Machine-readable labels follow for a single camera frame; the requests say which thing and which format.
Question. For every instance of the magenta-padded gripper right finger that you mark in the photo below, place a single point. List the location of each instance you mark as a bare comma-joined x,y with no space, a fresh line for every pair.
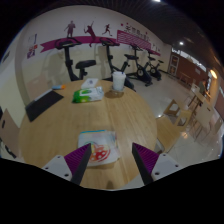
163,165

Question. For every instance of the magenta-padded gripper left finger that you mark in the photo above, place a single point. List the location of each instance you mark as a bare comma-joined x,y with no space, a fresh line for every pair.
58,166

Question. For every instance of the wooden chairs and tables group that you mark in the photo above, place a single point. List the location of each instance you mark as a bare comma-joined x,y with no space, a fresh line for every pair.
170,130

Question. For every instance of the black rectangular mat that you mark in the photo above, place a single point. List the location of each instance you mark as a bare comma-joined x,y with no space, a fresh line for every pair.
43,105

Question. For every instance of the green wet wipes pack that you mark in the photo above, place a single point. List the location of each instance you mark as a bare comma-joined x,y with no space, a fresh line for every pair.
87,95

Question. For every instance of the blue and orange tube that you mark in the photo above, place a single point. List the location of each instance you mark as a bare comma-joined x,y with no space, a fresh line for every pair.
59,87

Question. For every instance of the brown round coaster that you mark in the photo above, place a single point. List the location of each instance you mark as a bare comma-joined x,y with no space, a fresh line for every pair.
111,94

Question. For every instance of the white tissue pack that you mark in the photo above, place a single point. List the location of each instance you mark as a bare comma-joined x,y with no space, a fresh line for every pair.
90,83

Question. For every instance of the white disposable cup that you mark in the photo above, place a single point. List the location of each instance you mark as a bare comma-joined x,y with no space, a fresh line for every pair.
119,80

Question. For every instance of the brown wooden door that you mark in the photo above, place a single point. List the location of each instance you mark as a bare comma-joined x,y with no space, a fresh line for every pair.
174,65

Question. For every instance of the round ceiling light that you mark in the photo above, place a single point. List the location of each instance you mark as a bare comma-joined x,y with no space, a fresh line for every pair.
156,0
181,43

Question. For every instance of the glowing wall lamp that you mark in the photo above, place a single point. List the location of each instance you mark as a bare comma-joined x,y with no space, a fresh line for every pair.
213,74

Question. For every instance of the purple wall poster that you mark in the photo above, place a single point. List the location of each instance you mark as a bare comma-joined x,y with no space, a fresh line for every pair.
31,54

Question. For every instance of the orange wall poster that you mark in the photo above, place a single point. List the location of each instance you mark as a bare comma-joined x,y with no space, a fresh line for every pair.
33,47

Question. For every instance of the grey wall vent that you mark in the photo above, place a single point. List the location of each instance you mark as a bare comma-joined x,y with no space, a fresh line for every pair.
5,56

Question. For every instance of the white wall poster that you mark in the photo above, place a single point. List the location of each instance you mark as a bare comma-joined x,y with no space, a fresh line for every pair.
32,39

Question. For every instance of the magenta wall banner decal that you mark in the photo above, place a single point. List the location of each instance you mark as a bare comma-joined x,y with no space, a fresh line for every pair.
133,37

